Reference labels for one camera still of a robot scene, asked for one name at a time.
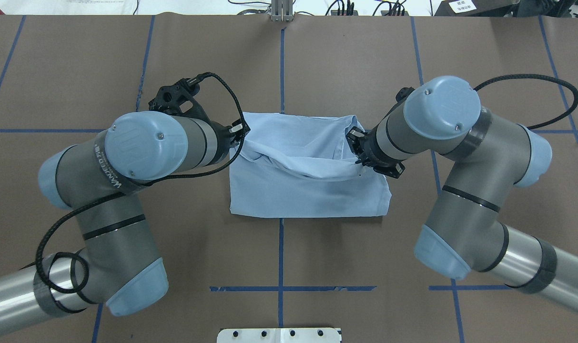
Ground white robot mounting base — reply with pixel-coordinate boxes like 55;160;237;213
216;327;343;343

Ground light blue t-shirt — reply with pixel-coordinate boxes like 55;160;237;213
229;112;392;218

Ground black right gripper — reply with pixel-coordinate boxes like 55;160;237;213
346;87;415;178

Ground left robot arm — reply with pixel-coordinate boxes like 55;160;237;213
0;72;249;337

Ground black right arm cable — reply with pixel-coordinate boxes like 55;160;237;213
474;74;578;130

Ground aluminium frame post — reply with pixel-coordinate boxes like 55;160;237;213
270;0;294;22

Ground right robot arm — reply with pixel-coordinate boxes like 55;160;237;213
346;75;578;313

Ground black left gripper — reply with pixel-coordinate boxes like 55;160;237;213
149;80;250;162

